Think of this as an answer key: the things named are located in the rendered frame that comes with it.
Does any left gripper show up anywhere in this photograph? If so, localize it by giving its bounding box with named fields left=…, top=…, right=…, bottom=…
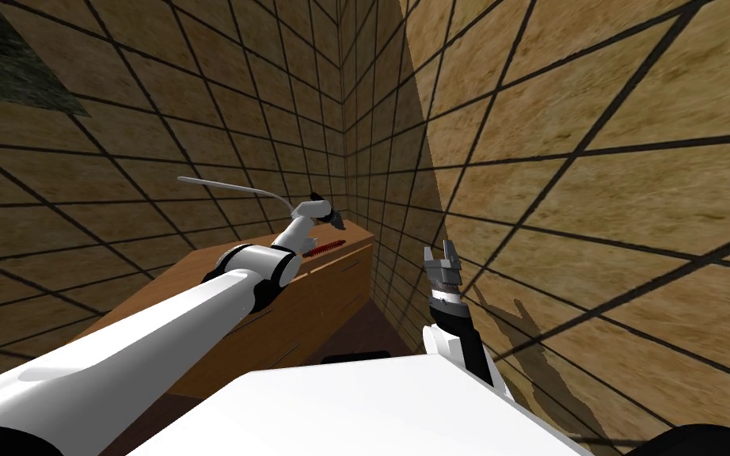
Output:
left=309, top=192, right=347, bottom=232

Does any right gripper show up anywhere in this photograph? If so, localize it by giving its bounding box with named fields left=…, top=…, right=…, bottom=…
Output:
left=423, top=238, right=464, bottom=291

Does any red ridged stick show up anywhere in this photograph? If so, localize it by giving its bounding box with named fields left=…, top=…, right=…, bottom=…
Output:
left=302, top=238, right=347, bottom=258

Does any grey curved thin rod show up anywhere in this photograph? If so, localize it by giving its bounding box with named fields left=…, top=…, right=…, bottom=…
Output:
left=177, top=177, right=297, bottom=215

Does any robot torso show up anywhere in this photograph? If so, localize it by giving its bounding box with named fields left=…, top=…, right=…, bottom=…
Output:
left=126, top=349, right=595, bottom=456

